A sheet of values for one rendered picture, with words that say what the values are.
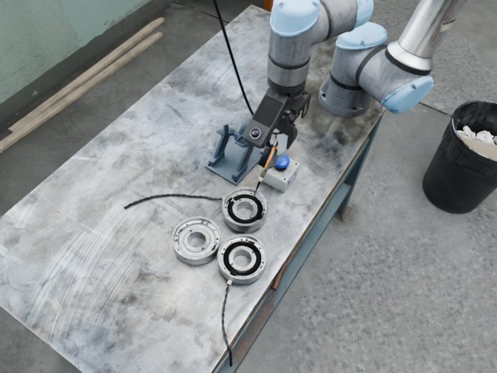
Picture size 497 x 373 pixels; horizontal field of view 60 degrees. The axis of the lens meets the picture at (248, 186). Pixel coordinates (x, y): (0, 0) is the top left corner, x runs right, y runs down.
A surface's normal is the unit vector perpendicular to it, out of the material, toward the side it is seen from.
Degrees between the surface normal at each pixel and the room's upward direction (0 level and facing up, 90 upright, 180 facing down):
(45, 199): 0
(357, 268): 0
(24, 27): 90
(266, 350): 0
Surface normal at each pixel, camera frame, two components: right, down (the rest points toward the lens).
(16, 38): 0.84, 0.46
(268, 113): -0.25, -0.13
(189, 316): 0.03, -0.58
